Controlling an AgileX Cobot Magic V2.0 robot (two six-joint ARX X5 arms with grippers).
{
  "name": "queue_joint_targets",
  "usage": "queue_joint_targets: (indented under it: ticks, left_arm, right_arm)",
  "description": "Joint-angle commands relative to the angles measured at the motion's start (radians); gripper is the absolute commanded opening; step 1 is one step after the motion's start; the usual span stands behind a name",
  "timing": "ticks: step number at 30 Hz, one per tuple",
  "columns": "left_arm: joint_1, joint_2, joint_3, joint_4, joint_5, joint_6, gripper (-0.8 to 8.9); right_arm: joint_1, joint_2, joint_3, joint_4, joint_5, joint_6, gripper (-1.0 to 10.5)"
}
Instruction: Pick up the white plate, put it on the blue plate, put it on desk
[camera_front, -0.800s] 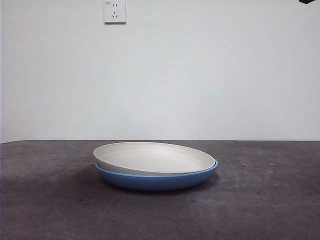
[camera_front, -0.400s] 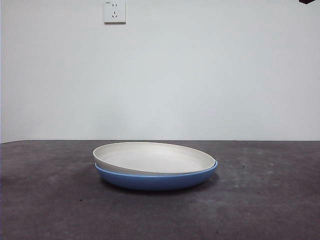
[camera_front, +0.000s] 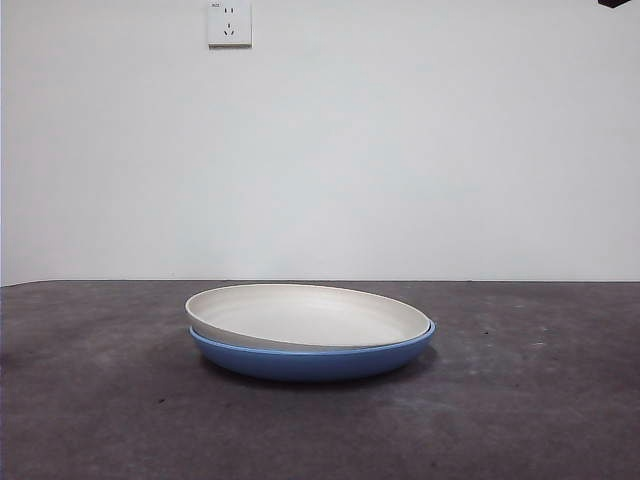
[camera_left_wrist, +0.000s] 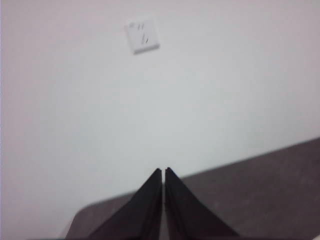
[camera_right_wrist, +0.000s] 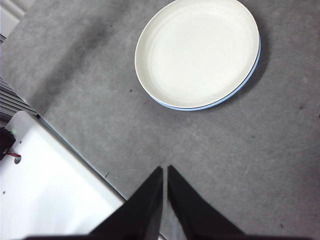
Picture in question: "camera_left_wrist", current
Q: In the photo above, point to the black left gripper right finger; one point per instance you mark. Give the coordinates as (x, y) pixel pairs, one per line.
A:
(185, 212)

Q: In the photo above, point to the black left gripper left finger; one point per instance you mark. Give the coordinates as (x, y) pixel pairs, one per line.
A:
(140, 212)

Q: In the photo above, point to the white wall socket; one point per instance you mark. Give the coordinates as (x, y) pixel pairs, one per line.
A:
(142, 35)

